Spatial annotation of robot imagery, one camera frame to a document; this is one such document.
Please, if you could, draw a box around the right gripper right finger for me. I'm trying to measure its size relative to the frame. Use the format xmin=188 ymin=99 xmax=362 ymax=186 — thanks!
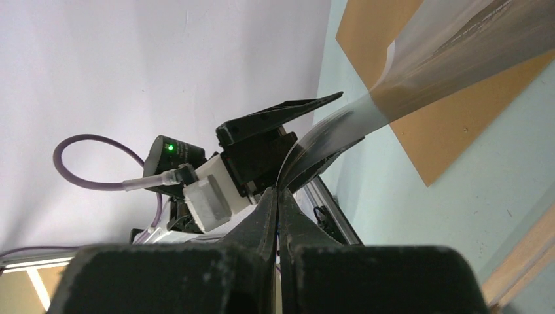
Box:
xmin=278 ymin=190 xmax=489 ymax=313

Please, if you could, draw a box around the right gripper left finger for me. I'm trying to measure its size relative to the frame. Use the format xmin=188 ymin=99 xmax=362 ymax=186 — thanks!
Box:
xmin=49 ymin=188 xmax=278 ymax=313

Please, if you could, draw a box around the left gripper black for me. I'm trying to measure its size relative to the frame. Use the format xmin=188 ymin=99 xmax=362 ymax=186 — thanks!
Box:
xmin=215 ymin=91 xmax=364 ymax=198

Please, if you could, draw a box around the brown backing board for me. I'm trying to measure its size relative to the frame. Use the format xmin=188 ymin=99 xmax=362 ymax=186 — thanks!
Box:
xmin=335 ymin=0 xmax=555 ymax=188

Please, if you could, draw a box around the black and white photo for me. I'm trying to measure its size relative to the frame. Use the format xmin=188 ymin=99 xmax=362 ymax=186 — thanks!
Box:
xmin=276 ymin=0 xmax=555 ymax=190

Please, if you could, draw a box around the white wooden picture frame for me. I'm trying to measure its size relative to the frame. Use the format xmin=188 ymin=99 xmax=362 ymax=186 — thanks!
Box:
xmin=482 ymin=206 xmax=554 ymax=313

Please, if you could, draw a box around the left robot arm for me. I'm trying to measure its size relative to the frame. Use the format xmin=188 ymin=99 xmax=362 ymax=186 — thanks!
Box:
xmin=132 ymin=93 xmax=340 ymax=244

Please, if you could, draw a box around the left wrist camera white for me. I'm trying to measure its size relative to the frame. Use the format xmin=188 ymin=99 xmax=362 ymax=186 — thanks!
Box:
xmin=183 ymin=154 xmax=252 ymax=234

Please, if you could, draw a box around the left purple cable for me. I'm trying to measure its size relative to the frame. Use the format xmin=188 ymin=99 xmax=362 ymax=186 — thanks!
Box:
xmin=0 ymin=133 xmax=192 ymax=259

